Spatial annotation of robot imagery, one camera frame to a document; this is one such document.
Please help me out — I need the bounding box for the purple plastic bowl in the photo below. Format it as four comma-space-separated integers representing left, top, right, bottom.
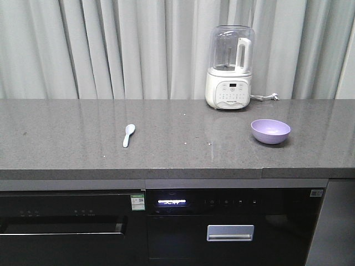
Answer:
251, 119, 291, 145

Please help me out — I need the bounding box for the white blender with clear jar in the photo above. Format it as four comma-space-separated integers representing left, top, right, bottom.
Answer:
205, 25, 255, 110

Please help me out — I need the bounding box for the black built-in dishwasher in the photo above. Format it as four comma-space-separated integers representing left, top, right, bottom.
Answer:
146, 188, 324, 265

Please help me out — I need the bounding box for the black built-in oven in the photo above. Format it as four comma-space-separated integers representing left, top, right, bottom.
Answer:
1, 190, 148, 265

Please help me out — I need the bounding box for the grey pleated curtain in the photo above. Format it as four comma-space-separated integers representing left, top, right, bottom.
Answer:
1, 1, 354, 99

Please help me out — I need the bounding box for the white blender power cable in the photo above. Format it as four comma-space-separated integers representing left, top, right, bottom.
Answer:
249, 93, 280, 102

